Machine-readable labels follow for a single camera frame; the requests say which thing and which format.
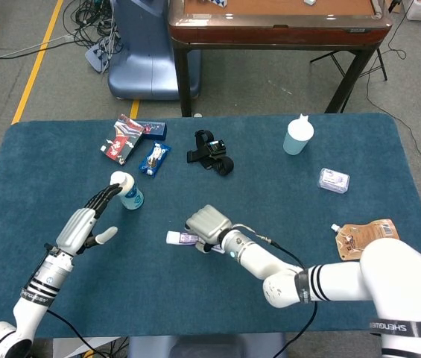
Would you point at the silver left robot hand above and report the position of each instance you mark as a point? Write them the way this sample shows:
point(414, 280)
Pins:
point(76, 231)

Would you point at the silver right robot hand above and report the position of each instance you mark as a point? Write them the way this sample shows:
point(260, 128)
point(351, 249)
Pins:
point(208, 223)

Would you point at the small purple white tube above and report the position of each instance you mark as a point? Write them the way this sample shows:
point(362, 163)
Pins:
point(180, 237)

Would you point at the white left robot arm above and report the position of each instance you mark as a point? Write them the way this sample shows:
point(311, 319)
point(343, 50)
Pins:
point(42, 283)

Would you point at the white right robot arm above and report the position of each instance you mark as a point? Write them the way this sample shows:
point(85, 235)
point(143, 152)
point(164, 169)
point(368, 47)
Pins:
point(255, 257)

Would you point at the white milk bottle blue label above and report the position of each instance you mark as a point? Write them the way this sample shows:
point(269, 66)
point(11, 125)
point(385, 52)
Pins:
point(132, 197)

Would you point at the blue felt table cloth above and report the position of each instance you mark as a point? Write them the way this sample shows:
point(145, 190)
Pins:
point(269, 194)

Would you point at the blue cookie snack packet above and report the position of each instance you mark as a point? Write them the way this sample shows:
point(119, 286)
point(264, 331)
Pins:
point(154, 158)

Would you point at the red black white box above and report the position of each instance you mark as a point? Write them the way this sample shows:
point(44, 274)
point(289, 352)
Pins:
point(120, 143)

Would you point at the dark blue flat box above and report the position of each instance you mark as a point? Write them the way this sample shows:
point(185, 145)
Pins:
point(154, 129)

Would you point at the light blue plastic cup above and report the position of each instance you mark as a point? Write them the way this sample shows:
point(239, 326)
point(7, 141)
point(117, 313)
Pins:
point(297, 139)

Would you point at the blue grey robot torso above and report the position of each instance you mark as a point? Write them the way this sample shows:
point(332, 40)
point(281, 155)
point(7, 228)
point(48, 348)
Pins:
point(210, 347)

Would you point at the clear purple small box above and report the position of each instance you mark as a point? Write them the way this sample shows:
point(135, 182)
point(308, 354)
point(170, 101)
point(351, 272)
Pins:
point(333, 181)

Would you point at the brown pouch white spout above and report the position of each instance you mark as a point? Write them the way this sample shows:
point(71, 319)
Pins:
point(359, 235)

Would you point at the grey power strip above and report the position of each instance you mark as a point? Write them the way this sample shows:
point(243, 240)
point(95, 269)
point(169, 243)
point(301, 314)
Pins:
point(96, 56)

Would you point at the brown mahjong table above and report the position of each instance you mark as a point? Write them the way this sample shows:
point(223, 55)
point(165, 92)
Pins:
point(277, 35)

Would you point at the blue white snake puzzle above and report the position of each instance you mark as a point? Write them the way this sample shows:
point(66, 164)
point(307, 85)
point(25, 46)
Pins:
point(217, 3)

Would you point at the black tripod stand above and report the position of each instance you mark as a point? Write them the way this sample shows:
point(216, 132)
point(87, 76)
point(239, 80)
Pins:
point(379, 63)

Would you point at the blue purple robot pedestal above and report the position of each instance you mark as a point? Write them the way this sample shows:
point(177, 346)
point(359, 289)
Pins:
point(139, 67)

